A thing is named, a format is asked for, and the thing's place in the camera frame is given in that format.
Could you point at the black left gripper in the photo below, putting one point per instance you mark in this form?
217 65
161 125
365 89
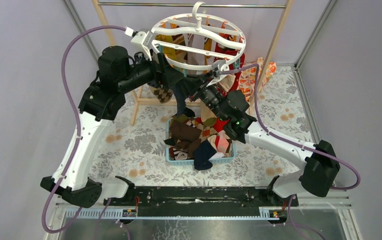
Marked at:
159 69

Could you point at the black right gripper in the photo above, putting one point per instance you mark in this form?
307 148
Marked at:
202 88

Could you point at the dark navy sock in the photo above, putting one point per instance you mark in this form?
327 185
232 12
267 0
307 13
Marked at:
181 106

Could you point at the white round clip hanger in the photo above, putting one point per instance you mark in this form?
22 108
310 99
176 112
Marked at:
188 39

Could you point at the beige brown argyle sock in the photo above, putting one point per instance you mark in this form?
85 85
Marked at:
163 95

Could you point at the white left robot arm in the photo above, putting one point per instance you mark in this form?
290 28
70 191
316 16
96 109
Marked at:
118 74

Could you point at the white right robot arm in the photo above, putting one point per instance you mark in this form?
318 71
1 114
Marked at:
315 161

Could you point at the floral orange cloth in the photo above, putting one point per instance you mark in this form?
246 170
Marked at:
246 81

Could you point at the red hanging sock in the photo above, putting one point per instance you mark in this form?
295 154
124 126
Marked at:
231 81

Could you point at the brown sock in basket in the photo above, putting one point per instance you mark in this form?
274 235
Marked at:
182 135

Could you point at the navy blue sock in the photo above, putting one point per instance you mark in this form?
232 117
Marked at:
202 156

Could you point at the blue plastic sock basket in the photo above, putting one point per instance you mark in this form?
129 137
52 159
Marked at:
212 132

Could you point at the floral grey table mat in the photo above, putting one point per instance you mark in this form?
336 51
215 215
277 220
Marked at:
138 152

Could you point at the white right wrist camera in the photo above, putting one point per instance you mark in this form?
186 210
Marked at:
217 71

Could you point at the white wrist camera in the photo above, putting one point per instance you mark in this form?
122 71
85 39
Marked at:
142 40
217 71

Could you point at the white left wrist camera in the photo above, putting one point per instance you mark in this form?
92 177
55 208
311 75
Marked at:
142 40

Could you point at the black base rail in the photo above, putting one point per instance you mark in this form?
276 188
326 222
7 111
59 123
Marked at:
182 201

